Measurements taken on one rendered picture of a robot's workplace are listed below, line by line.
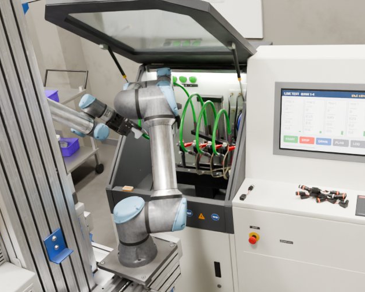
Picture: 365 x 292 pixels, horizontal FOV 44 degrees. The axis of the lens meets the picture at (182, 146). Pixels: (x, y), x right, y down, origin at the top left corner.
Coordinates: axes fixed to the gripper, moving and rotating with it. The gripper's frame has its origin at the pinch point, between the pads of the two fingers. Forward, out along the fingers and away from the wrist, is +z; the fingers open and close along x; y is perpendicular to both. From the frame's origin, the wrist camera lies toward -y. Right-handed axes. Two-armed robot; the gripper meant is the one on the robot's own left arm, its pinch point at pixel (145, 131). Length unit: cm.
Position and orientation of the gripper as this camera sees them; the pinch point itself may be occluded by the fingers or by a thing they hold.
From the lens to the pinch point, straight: 228.1
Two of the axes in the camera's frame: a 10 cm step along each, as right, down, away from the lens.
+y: -4.6, 8.8, -1.3
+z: 7.6, 4.6, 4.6
